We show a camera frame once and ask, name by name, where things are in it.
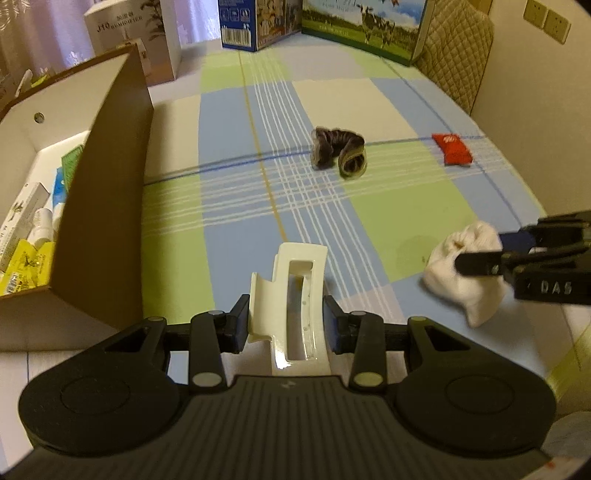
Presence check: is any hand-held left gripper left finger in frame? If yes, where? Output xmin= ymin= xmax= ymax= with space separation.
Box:
xmin=106 ymin=295 xmax=252 ymax=386

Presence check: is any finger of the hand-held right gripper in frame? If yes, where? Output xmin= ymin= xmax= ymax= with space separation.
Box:
xmin=499 ymin=211 xmax=591 ymax=254
xmin=454 ymin=249 xmax=511 ymax=278

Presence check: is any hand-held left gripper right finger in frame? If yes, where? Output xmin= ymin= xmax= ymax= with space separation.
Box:
xmin=323 ymin=295 xmax=467 ymax=388

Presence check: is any white hair claw clip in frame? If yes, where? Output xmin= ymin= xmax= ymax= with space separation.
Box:
xmin=246 ymin=242 xmax=333 ymax=377

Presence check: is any white sock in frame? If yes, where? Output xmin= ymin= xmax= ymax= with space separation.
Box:
xmin=422 ymin=220 xmax=509 ymax=328

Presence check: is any white cardboard box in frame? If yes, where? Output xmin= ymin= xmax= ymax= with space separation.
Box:
xmin=0 ymin=44 xmax=155 ymax=354

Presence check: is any white pill bottle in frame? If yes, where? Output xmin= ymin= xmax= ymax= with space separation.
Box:
xmin=33 ymin=208 xmax=56 ymax=243

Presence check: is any blue white tube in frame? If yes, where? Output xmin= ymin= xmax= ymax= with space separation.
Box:
xmin=52 ymin=166 xmax=71 ymax=208

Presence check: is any large green medicine box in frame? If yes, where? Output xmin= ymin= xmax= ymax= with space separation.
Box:
xmin=61 ymin=144 xmax=86 ymax=188

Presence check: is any white green medicine box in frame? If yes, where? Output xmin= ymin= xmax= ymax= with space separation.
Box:
xmin=0 ymin=182 xmax=51 ymax=273

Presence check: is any checked tablecloth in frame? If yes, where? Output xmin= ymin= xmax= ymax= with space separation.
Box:
xmin=9 ymin=39 xmax=591 ymax=407

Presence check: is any red packet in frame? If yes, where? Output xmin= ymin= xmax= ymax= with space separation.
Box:
xmin=431 ymin=133 xmax=474 ymax=166

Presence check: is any dark brown furry scrunchie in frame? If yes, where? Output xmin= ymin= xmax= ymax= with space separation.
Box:
xmin=310 ymin=127 xmax=369 ymax=180

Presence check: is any chair with quilted cover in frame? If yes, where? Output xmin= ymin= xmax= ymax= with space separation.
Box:
xmin=416 ymin=0 xmax=495 ymax=116

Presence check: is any yellow snack packet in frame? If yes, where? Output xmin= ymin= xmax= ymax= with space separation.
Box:
xmin=0 ymin=237 xmax=57 ymax=296

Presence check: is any milk carton with cow print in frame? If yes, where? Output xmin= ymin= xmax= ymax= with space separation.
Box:
xmin=301 ymin=0 xmax=428 ymax=65

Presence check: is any dark blue carton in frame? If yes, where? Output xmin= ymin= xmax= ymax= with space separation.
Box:
xmin=218 ymin=0 xmax=303 ymax=52

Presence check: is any white humidifier box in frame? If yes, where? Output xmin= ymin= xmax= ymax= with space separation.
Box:
xmin=84 ymin=0 xmax=182 ymax=86

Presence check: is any pink lace curtain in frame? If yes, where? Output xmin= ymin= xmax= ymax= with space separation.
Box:
xmin=0 ymin=0 xmax=222 ymax=84

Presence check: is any beige wall socket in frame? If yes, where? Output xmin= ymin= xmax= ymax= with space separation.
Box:
xmin=523 ymin=0 xmax=548 ymax=26
xmin=542 ymin=7 xmax=571 ymax=44

